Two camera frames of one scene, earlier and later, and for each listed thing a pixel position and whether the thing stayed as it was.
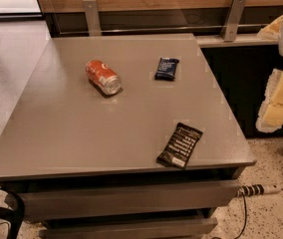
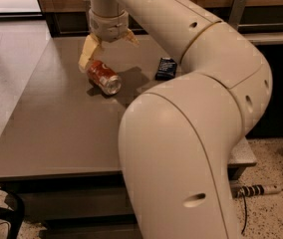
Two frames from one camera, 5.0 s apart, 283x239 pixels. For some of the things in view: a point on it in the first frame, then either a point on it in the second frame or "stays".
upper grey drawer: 38,204 stays
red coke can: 103,77 stays
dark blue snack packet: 166,69 stays
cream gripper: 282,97 → 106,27
